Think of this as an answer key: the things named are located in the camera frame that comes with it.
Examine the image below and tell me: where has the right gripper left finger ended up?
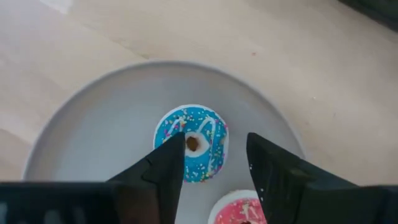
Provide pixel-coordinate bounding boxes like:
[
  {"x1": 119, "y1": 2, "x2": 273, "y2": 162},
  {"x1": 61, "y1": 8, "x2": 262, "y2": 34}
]
[{"x1": 107, "y1": 131, "x2": 187, "y2": 224}]

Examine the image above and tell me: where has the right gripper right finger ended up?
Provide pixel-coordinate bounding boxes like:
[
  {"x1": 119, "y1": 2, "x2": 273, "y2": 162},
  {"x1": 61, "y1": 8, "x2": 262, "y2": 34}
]
[{"x1": 247, "y1": 133, "x2": 358, "y2": 224}]

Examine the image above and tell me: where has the small pink-glazed donut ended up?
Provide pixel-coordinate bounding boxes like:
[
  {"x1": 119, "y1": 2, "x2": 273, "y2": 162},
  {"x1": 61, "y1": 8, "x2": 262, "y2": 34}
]
[{"x1": 207, "y1": 189, "x2": 268, "y2": 224}]

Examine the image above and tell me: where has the small blue-glazed donut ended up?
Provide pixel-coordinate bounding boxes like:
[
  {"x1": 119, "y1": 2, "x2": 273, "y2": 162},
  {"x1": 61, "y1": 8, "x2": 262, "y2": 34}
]
[{"x1": 153, "y1": 104, "x2": 230, "y2": 184}]

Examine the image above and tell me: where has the grey round plate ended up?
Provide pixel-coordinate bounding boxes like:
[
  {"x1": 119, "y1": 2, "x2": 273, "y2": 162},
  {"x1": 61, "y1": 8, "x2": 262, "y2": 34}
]
[{"x1": 22, "y1": 60, "x2": 307, "y2": 224}]

